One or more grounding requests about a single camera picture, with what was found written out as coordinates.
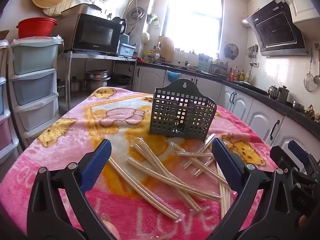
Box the white lower kitchen cabinets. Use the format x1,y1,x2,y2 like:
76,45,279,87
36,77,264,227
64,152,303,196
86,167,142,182
136,65,320,162

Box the person's left hand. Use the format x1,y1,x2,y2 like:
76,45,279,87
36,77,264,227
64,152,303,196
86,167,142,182
100,214,121,240

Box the black microwave oven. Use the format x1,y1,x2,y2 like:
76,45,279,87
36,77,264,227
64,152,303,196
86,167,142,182
71,13,123,55

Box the white framed plastic drawer unit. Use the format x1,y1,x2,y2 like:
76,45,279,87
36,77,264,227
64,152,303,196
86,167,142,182
0,40,20,158

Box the black wok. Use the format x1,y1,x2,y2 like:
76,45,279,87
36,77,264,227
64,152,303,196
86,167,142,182
110,74,132,86

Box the metal kitchen shelf rack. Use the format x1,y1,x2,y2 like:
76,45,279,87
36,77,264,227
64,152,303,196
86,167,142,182
57,51,138,111

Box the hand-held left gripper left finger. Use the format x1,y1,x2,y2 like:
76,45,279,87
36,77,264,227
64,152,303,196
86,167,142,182
26,139,120,240

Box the hanging steel ladle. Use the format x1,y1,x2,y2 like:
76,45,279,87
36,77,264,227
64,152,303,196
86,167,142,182
313,52,320,85

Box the hanging wire strainer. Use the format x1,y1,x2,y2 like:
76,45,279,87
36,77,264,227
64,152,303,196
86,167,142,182
303,48,316,92

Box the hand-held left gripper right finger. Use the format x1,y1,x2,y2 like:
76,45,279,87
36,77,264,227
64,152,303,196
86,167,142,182
211,137,300,240

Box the grey plastic utensil holder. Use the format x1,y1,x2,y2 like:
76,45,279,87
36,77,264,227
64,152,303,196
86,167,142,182
149,79,217,139

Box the pile of chopsticks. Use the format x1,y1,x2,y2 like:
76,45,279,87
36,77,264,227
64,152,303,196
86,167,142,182
107,133,237,223

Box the black kitchen countertop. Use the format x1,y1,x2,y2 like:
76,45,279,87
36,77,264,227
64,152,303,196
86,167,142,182
137,61,320,132

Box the black range hood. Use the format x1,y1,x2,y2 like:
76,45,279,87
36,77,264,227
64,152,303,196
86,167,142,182
242,0,309,57

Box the small wall fan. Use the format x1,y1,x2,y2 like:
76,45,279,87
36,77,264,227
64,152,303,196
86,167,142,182
224,43,239,61

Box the white upper cabinet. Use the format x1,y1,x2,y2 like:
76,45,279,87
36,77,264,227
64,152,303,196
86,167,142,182
280,0,320,27

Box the red plastic basin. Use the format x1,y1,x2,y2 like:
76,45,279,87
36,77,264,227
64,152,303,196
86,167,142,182
16,17,58,39

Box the row of condiment bottles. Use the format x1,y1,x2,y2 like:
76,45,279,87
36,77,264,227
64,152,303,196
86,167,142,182
229,66,251,83

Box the stacked steel pots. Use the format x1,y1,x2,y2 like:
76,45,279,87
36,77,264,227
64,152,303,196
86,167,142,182
84,69,111,93

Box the blue grey dish bin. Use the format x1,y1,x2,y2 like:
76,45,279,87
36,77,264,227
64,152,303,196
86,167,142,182
117,42,137,57

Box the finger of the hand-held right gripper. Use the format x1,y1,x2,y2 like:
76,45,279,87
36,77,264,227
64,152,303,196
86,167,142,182
287,140,320,178
269,144,295,178

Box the hanging kitchen utensils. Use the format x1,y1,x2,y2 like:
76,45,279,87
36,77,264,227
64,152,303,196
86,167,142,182
246,44,259,67

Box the wooden cutting board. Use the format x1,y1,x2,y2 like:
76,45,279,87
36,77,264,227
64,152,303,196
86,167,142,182
157,35,175,63

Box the kitchen window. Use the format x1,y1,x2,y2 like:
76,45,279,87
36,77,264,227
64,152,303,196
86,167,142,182
161,0,225,53

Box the pastel plastic drawer tower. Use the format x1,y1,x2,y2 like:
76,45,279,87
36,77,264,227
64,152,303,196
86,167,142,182
9,36,63,153

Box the small steel pot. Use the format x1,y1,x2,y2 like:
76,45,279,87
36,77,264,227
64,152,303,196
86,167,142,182
69,77,83,93

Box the pink printed blanket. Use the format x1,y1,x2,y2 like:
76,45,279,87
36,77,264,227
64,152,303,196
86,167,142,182
0,86,278,240

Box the steel kettle pot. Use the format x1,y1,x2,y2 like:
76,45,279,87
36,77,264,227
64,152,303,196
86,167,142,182
277,86,290,105

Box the blue hanging plastic bin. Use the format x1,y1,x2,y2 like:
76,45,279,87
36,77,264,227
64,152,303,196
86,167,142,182
166,70,181,83

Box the person's right hand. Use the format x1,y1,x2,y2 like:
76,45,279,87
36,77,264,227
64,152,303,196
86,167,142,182
298,214,309,228

